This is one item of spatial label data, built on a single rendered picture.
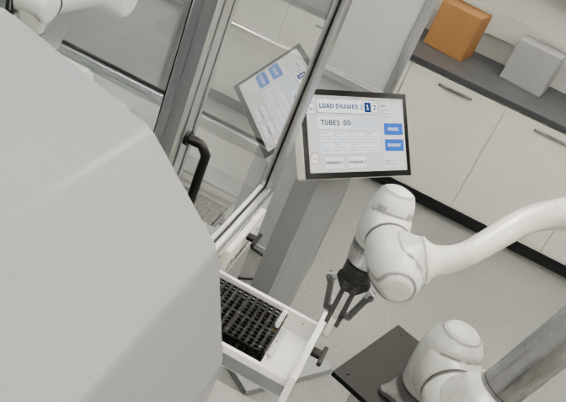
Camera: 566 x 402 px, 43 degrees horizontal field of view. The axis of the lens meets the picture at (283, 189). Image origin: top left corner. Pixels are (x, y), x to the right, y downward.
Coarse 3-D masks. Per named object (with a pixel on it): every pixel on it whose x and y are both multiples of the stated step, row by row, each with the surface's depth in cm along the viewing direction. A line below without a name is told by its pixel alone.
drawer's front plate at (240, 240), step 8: (256, 216) 216; (248, 224) 210; (256, 224) 215; (240, 232) 206; (248, 232) 209; (256, 232) 223; (240, 240) 202; (232, 248) 198; (240, 248) 208; (224, 256) 197; (232, 256) 203; (224, 264) 198; (232, 264) 210
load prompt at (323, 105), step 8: (320, 104) 244; (328, 104) 246; (336, 104) 248; (344, 104) 251; (352, 104) 253; (360, 104) 256; (368, 104) 258; (376, 104) 261; (320, 112) 244; (328, 112) 246; (336, 112) 248; (344, 112) 251; (352, 112) 253; (360, 112) 255; (368, 112) 258; (376, 112) 260
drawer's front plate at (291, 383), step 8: (320, 320) 185; (320, 328) 183; (312, 336) 179; (312, 344) 177; (304, 352) 173; (304, 360) 171; (296, 368) 168; (296, 376) 166; (288, 384) 166; (288, 392) 167; (280, 400) 169
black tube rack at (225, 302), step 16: (224, 288) 187; (240, 288) 189; (224, 304) 182; (240, 304) 184; (224, 320) 177; (240, 320) 180; (256, 320) 186; (272, 320) 188; (224, 336) 176; (240, 336) 174; (256, 336) 176; (256, 352) 174
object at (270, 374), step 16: (224, 272) 193; (256, 304) 193; (272, 304) 191; (288, 320) 191; (304, 320) 190; (288, 336) 190; (304, 336) 192; (224, 352) 171; (240, 352) 170; (288, 352) 185; (240, 368) 171; (256, 368) 170; (272, 368) 178; (288, 368) 180; (256, 384) 172; (272, 384) 170
